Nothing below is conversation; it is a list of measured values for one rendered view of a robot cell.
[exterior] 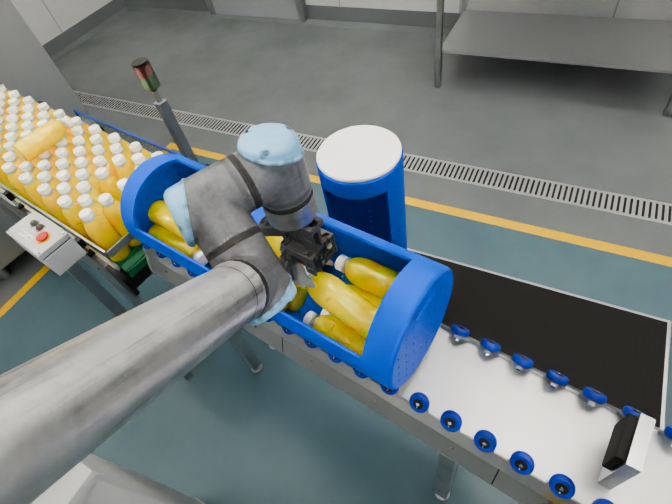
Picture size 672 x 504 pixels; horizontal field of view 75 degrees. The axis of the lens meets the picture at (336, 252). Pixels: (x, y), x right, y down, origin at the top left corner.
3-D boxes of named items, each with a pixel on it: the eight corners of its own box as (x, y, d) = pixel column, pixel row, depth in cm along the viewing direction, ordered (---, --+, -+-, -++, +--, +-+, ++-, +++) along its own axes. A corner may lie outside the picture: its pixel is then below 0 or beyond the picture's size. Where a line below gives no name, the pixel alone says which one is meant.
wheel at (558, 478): (579, 488, 79) (580, 481, 81) (553, 473, 81) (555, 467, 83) (569, 506, 81) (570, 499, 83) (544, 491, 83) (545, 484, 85)
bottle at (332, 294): (370, 334, 97) (303, 284, 98) (389, 310, 95) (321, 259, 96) (366, 347, 90) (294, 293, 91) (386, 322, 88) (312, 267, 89)
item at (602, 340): (647, 451, 166) (664, 440, 154) (309, 322, 224) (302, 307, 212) (656, 337, 192) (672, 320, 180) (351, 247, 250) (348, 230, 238)
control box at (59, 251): (60, 276, 131) (37, 255, 123) (27, 251, 140) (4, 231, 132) (87, 253, 135) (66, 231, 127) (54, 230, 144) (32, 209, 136)
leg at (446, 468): (445, 503, 165) (455, 465, 117) (431, 494, 168) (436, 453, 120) (452, 489, 168) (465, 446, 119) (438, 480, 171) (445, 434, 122)
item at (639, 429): (610, 490, 83) (641, 472, 71) (587, 477, 85) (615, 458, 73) (624, 443, 88) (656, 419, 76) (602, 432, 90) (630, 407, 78)
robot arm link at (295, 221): (250, 204, 73) (285, 169, 77) (258, 223, 77) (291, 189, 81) (290, 222, 69) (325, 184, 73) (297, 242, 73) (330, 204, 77)
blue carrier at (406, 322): (391, 411, 96) (387, 349, 74) (147, 260, 135) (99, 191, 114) (449, 316, 110) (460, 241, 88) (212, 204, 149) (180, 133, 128)
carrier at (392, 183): (345, 279, 218) (354, 328, 201) (311, 136, 151) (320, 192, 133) (401, 268, 217) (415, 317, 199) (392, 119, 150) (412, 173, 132)
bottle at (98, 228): (124, 242, 150) (92, 204, 136) (134, 251, 147) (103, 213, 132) (106, 255, 147) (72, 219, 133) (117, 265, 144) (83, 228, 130)
